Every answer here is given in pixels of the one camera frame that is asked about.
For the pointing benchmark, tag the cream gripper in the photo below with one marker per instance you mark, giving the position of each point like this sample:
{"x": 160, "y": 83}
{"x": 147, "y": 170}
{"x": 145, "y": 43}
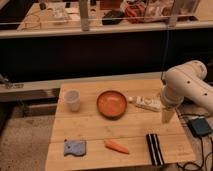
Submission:
{"x": 167, "y": 114}

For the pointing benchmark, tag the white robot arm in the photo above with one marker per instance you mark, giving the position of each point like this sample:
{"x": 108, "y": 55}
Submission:
{"x": 185, "y": 81}

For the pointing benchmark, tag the white ceramic cup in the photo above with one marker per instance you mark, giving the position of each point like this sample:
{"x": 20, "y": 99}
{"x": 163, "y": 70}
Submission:
{"x": 72, "y": 100}

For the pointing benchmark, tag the white toy object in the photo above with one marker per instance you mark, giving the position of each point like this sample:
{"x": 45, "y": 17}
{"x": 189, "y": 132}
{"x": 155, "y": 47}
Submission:
{"x": 145, "y": 103}

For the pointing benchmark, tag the black white striped block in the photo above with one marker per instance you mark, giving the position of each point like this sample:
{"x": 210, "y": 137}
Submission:
{"x": 155, "y": 150}

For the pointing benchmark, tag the black power box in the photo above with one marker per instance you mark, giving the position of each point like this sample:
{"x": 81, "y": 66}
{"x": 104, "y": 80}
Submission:
{"x": 199, "y": 127}

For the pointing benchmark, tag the orange bowl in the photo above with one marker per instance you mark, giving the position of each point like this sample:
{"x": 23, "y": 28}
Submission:
{"x": 111, "y": 104}

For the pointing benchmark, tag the blue sponge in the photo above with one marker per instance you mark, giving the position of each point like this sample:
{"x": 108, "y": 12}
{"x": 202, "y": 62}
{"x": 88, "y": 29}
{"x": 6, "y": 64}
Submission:
{"x": 75, "y": 147}

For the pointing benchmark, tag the red cloth item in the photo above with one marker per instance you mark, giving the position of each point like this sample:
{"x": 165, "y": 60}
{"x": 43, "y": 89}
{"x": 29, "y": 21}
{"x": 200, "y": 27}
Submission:
{"x": 135, "y": 13}

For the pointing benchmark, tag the black bag on desk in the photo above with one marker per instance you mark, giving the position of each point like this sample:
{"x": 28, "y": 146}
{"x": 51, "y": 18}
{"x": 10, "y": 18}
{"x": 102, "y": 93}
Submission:
{"x": 112, "y": 17}

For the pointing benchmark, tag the metal vertical post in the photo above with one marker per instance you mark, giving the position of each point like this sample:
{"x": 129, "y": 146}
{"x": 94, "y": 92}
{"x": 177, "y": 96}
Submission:
{"x": 83, "y": 9}

